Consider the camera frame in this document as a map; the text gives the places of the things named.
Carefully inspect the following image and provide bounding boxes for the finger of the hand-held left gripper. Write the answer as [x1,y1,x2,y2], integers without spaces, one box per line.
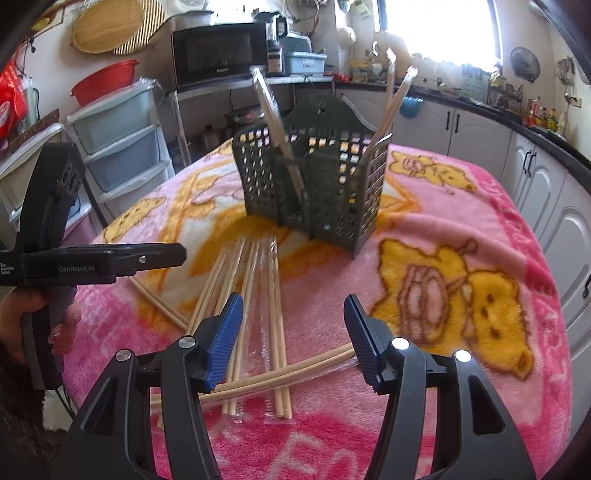
[112,243,188,279]

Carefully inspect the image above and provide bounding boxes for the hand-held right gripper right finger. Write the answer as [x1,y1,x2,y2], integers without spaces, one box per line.
[343,293,537,480]

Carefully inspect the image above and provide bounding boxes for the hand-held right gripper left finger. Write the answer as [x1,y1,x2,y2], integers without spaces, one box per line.
[50,292,245,480]

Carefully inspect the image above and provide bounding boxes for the bunch of wooden chopsticks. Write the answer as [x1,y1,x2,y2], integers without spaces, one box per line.
[128,46,419,423]

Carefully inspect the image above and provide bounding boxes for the green perforated utensil basket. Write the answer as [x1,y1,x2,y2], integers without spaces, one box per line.
[232,95,393,260]

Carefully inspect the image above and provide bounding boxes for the person's left forearm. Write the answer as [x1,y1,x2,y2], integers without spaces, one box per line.
[0,344,68,480]

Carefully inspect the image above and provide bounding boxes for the hanging small kitchen utensils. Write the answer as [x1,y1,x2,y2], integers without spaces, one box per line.
[556,56,581,89]

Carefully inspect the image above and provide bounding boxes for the person's left hand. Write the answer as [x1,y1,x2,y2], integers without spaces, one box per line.
[0,288,83,366]

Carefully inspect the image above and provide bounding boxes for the pale blue plastic drawer unit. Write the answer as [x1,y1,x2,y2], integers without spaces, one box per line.
[67,78,177,232]
[0,122,92,243]

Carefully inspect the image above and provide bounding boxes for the pink printed blanket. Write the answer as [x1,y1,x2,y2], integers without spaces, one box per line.
[60,137,574,480]

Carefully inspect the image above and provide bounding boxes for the brown woven basket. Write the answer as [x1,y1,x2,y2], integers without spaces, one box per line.
[8,108,61,151]

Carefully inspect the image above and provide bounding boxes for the red plastic bag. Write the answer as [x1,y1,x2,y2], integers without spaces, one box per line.
[0,59,29,142]

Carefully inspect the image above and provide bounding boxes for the red plastic basin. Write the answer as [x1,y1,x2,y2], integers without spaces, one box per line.
[71,59,140,108]

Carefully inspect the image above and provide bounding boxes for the stacked steel pots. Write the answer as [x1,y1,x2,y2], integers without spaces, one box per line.
[223,104,260,136]

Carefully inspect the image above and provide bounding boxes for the round bamboo tray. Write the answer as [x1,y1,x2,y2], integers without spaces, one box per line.
[72,0,145,53]

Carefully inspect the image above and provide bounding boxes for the striped woven round mat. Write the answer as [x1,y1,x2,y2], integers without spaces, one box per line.
[111,0,166,56]

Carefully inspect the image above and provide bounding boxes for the black microwave oven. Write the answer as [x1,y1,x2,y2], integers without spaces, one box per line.
[170,20,270,91]

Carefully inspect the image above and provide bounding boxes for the steel shelf table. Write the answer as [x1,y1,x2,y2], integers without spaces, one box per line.
[165,73,334,168]

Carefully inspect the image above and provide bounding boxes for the dark glass bottle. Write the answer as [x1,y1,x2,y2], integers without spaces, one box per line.
[267,45,285,77]

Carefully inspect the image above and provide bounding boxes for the white base cabinets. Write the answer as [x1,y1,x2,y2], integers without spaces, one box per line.
[331,87,591,361]

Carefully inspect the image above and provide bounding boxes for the blue hanging bin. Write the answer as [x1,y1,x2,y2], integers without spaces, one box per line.
[399,96,424,119]

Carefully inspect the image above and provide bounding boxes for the blue-grey dish box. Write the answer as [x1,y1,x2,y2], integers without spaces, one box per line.
[282,51,328,77]

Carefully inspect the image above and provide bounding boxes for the grey small appliance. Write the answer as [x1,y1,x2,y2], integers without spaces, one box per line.
[279,35,313,54]

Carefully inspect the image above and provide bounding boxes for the black electric kettle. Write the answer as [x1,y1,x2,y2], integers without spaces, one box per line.
[265,11,290,43]

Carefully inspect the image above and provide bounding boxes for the pale blue knife rack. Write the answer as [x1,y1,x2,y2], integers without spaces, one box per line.
[461,73,486,100]

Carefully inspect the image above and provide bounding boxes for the black kitchen countertop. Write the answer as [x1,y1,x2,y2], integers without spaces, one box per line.
[331,78,591,186]

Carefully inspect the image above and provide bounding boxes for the cluster of condiment bottles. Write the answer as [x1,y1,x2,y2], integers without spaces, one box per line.
[523,96,570,138]

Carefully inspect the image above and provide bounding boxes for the pale cutting board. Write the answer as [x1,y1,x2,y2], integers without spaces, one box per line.
[372,31,411,71]

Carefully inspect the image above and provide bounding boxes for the kitchen window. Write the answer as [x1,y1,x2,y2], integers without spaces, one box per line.
[382,0,502,71]

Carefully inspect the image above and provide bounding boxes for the small wall fan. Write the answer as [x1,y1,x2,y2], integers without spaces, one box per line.
[509,45,541,84]

